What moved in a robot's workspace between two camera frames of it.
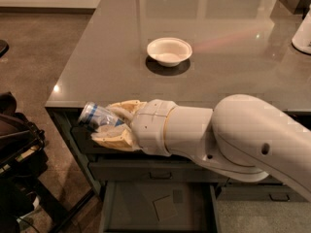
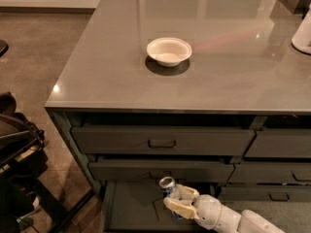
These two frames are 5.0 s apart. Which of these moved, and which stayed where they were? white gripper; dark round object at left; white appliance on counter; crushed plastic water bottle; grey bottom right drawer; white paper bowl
Moved: crushed plastic water bottle; white gripper
Stayed: white appliance on counter; grey bottom right drawer; dark round object at left; white paper bowl
